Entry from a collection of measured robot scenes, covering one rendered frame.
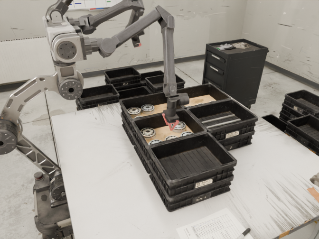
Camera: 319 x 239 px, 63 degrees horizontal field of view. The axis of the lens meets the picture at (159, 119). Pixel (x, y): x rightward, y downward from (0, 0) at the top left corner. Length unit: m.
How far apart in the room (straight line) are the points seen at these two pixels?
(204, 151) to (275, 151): 0.56
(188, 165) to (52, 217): 1.10
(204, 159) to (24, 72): 3.53
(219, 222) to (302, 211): 0.46
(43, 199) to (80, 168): 0.62
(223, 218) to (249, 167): 0.46
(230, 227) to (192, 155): 0.45
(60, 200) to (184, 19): 3.95
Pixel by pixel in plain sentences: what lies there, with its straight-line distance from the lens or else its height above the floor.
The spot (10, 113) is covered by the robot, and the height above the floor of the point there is 0.99.
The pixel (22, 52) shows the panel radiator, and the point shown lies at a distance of 4.46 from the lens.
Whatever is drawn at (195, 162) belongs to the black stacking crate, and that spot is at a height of 0.83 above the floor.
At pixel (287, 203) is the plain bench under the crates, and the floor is 0.70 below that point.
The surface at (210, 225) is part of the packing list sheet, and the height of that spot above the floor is 0.70.
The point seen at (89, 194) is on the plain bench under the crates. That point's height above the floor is 0.70.
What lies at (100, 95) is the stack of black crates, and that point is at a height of 0.49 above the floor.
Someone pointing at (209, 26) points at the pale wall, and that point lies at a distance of 5.50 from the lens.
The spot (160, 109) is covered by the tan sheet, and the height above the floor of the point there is 0.83.
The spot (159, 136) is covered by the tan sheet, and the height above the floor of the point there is 0.83.
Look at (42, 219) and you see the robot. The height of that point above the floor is 0.24.
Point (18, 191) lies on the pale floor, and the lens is 2.78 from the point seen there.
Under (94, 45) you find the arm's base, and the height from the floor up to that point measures 1.46.
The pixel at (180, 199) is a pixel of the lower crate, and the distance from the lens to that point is 1.40.
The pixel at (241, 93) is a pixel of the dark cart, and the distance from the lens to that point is 3.50.
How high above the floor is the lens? 1.84
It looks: 33 degrees down
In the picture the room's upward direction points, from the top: straight up
